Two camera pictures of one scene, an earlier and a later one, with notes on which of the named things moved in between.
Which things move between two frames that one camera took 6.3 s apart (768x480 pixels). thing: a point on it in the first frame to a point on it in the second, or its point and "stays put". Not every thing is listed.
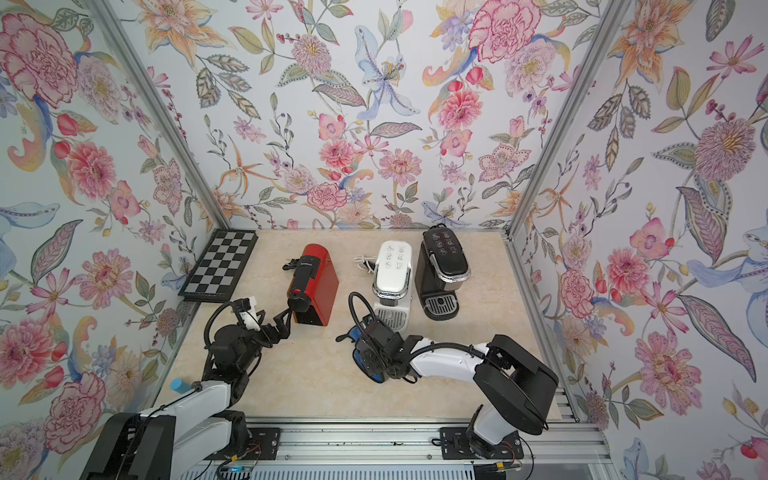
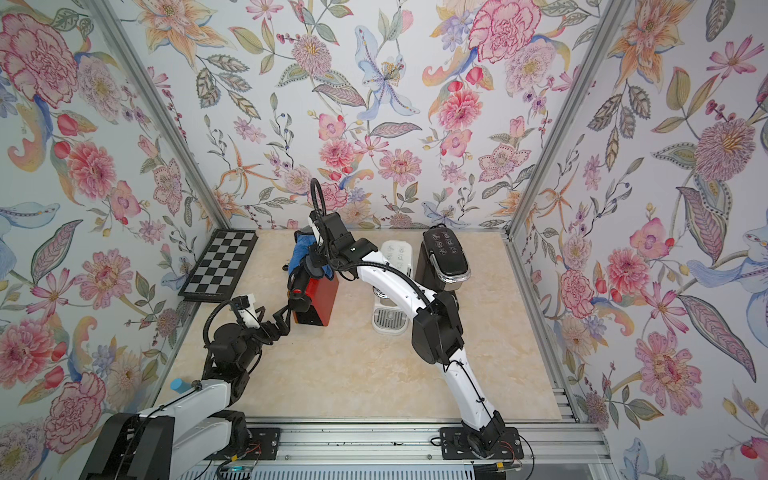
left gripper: (273, 338) stays put
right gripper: (371, 361) to (316, 250)
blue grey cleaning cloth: (356, 332) to (305, 238)
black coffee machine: (439, 273) stays put
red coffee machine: (313, 286) stays put
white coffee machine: (392, 288) stays put
